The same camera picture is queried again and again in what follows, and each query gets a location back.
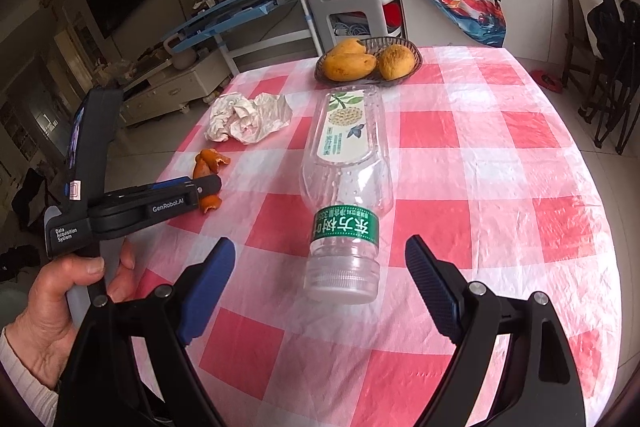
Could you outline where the pink kettlebell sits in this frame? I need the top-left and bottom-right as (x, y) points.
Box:
(164, 34), (198, 70)

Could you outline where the person's left hand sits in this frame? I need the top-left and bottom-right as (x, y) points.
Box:
(2, 239), (137, 403)

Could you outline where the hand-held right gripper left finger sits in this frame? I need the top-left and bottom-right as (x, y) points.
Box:
(57, 237), (237, 427)

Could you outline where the white tissue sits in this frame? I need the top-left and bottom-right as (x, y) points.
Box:
(205, 92), (293, 145)

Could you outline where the black folding chair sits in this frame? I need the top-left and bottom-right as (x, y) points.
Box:
(577, 0), (640, 155)

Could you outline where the dark fruit bowl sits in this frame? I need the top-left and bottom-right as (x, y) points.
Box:
(314, 37), (423, 84)

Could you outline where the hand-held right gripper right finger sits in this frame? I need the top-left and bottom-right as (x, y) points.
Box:
(405, 234), (585, 427)

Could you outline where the round yellow mango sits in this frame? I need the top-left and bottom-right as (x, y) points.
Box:
(377, 44), (416, 80)

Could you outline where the red white checked tablecloth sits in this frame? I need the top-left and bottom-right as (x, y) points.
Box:
(127, 44), (621, 427)

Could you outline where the clear plastic bottle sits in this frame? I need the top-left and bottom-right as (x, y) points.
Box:
(300, 87), (396, 305)

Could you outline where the small red floor object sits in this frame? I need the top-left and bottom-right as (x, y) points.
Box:
(531, 69), (564, 91)

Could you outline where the blue study desk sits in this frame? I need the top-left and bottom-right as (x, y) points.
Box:
(160, 0), (323, 72)

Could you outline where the cream television cabinet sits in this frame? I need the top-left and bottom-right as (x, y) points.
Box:
(97, 47), (233, 128)

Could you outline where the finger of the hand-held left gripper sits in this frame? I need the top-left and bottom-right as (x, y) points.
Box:
(146, 174), (223, 198)

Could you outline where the long yellow mango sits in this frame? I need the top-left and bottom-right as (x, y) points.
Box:
(322, 48), (377, 81)
(327, 38), (367, 56)

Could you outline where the person's left forearm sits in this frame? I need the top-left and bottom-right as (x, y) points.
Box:
(0, 327), (61, 427)

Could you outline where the dark wooden chair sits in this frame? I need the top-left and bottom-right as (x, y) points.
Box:
(555, 0), (601, 82)

